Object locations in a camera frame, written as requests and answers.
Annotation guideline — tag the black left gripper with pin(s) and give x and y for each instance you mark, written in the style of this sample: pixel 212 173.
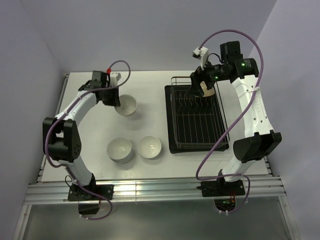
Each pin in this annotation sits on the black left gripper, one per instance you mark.
pixel 115 101

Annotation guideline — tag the beige speckled bowl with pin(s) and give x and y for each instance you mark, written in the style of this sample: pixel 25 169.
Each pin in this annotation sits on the beige speckled bowl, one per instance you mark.
pixel 128 105

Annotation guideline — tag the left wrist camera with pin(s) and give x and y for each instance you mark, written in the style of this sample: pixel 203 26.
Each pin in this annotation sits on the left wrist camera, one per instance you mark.
pixel 114 78

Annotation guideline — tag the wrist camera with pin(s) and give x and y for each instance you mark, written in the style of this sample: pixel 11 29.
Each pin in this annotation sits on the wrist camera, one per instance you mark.
pixel 202 55
pixel 114 78

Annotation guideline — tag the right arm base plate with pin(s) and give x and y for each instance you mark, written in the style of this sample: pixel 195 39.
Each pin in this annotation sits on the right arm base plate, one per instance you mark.
pixel 221 188

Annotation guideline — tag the white bowl with grey rim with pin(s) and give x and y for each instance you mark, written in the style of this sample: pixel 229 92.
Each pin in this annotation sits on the white bowl with grey rim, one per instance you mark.
pixel 120 150

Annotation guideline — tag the black drip tray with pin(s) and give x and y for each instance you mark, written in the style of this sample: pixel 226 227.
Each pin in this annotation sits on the black drip tray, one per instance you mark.
pixel 172 147

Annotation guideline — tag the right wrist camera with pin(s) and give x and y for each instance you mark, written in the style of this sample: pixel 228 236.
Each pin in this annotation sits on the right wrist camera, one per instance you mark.
pixel 202 55

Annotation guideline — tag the white ribbed bowl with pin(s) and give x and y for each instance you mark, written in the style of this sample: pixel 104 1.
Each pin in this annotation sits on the white ribbed bowl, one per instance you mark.
pixel 149 147

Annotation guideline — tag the wire dish rack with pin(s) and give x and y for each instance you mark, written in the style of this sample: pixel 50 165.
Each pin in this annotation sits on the wire dish rack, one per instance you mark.
pixel 198 122

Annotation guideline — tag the beige bowl with leaf pattern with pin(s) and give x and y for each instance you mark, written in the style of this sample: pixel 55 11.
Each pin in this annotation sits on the beige bowl with leaf pattern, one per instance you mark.
pixel 206 92

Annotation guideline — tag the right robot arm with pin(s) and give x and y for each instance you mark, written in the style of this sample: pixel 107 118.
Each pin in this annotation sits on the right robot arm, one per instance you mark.
pixel 260 138

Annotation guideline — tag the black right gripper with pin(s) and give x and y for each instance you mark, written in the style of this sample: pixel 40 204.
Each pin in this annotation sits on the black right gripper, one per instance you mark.
pixel 198 76

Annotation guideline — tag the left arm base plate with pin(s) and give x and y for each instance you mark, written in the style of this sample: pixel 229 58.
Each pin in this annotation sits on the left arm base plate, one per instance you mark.
pixel 99 192

